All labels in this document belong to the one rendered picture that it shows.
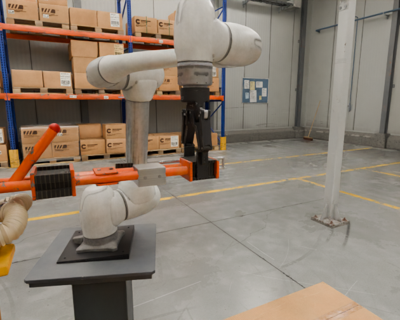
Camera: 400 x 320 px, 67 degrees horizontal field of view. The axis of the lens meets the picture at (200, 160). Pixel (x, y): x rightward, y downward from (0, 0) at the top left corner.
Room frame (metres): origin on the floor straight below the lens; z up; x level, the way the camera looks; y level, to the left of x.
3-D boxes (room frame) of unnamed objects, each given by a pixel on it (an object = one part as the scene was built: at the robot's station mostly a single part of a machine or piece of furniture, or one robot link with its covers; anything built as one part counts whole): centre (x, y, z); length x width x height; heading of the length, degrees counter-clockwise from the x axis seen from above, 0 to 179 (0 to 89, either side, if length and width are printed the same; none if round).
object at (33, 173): (0.65, 0.32, 1.25); 0.10 x 0.08 x 0.06; 25
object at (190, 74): (0.80, 0.01, 1.48); 0.09 x 0.09 x 0.06
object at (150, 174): (0.74, 0.13, 1.24); 0.07 x 0.07 x 0.04; 25
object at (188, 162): (0.79, 0.00, 1.25); 0.08 x 0.07 x 0.05; 115
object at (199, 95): (0.80, 0.01, 1.41); 0.08 x 0.07 x 0.09; 24
